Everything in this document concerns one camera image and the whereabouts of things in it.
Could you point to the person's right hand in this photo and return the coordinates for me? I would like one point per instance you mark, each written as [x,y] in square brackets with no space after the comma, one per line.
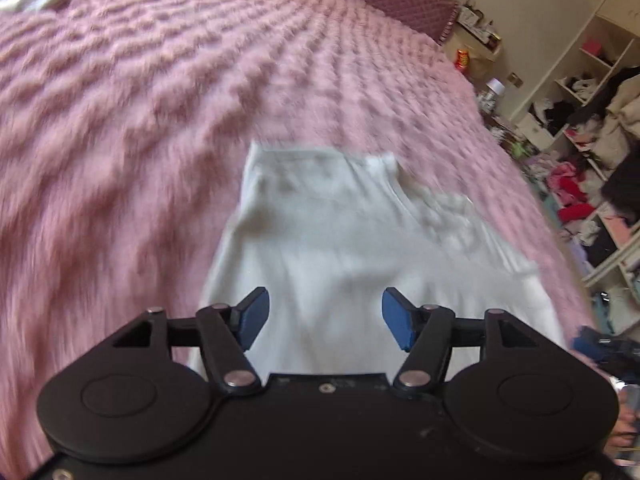
[629,425]

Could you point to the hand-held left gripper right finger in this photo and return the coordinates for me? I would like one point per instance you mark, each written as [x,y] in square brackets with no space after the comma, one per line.
[397,317]

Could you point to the small white lamp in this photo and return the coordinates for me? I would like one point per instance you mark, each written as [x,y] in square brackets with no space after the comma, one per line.
[494,90]

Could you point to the beige bedside shelf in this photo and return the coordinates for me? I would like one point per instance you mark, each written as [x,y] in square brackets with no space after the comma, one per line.
[475,42]

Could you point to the red snack bag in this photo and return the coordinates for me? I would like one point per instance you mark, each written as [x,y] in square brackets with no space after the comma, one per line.
[463,60]

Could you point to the white printed sweatshirt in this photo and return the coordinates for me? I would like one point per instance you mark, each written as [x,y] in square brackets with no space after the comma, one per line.
[360,260]

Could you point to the white open shelf unit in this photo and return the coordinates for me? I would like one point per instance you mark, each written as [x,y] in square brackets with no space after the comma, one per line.
[585,85]

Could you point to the pile of clothes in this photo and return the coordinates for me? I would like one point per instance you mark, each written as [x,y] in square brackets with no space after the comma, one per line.
[600,160]

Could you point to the pink fluffy blanket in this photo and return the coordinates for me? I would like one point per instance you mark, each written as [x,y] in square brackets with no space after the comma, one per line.
[125,135]

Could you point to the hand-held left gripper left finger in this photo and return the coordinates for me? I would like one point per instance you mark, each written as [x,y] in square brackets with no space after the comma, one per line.
[252,317]

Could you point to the white picture frame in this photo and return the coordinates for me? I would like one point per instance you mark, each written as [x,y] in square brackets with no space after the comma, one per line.
[467,17]

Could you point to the wall socket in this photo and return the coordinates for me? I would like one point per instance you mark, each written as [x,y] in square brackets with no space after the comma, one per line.
[516,79]

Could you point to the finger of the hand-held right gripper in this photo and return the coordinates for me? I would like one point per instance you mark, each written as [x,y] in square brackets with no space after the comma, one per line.
[595,344]

